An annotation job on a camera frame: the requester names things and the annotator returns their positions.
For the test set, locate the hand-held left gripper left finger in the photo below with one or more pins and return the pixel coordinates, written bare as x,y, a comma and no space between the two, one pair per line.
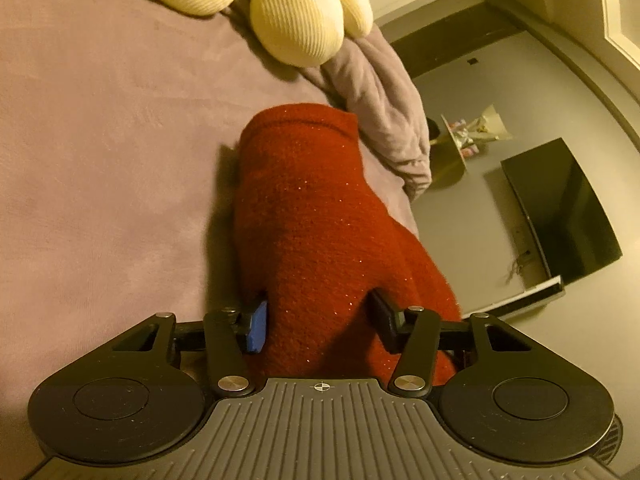
257,330

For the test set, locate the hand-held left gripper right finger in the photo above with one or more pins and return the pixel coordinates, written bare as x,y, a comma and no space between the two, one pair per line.
385,317

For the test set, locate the red knit garment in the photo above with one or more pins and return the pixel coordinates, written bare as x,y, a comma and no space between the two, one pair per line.
310,220

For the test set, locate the white shelf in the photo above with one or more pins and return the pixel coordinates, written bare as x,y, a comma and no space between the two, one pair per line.
530,297

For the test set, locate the black flat television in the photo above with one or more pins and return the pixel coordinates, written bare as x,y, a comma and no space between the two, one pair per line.
560,210

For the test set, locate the crumpled lilac duvet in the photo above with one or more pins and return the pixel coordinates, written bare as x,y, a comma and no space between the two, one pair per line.
380,110

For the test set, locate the wrapped flower bouquet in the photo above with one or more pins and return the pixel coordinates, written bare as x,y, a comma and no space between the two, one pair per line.
475,130

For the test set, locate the purple bed sheet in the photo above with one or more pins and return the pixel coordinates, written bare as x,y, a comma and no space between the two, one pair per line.
100,160

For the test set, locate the cream flower-shaped pillow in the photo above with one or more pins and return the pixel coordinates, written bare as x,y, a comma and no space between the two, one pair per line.
295,10

